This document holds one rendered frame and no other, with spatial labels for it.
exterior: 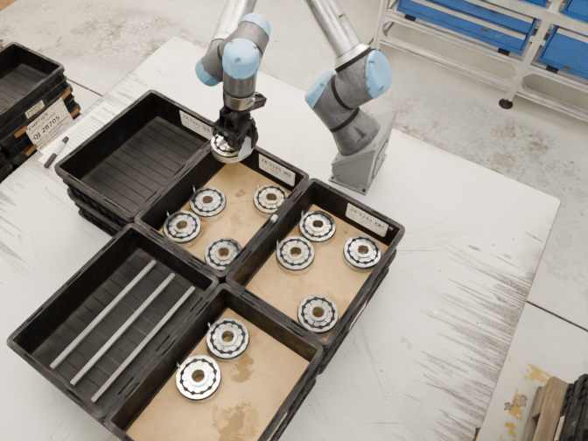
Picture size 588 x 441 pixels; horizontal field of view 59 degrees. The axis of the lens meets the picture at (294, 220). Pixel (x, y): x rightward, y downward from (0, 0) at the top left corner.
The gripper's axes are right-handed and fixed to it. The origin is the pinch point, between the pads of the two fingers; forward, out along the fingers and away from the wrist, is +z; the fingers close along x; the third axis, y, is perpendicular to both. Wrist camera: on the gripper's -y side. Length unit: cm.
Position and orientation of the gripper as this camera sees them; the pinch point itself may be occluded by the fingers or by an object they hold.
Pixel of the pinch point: (240, 147)
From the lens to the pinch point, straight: 142.4
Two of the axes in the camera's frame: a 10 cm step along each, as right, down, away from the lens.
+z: -1.3, 5.0, 8.5
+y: -5.5, 6.8, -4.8
